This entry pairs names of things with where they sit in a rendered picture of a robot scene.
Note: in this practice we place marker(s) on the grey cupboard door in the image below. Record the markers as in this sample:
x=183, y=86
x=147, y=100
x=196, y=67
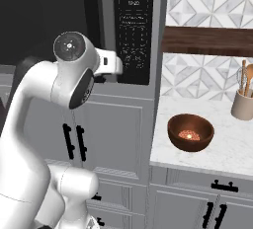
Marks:
x=238, y=216
x=42, y=131
x=115, y=134
x=178, y=211

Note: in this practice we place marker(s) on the grey drawer front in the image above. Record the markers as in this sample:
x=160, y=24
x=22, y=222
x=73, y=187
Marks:
x=122, y=195
x=122, y=220
x=191, y=180

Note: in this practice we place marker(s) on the brown wooden shelf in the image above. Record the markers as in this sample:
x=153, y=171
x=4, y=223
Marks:
x=204, y=41

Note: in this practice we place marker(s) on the wooden stick utensil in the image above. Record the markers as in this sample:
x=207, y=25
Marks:
x=243, y=75

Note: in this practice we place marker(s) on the metal whisk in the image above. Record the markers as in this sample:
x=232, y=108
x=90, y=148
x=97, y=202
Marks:
x=240, y=78

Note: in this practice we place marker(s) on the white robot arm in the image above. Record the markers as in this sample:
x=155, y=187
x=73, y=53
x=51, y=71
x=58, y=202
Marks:
x=23, y=147

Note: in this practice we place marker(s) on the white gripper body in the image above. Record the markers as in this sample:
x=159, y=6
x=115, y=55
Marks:
x=118, y=63

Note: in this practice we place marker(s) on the waffle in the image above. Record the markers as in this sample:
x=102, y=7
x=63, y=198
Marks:
x=189, y=135

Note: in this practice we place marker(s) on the wooden spoon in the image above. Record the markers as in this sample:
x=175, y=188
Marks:
x=249, y=78

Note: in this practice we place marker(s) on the black microwave door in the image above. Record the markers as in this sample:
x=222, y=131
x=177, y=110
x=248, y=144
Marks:
x=36, y=19

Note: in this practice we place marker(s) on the brown wooden bowl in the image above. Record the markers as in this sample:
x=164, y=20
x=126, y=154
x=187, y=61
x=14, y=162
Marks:
x=178, y=139

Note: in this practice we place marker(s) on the beige utensil pot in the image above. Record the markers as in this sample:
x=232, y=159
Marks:
x=242, y=106

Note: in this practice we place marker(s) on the black microwave oven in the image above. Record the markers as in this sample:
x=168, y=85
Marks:
x=135, y=25

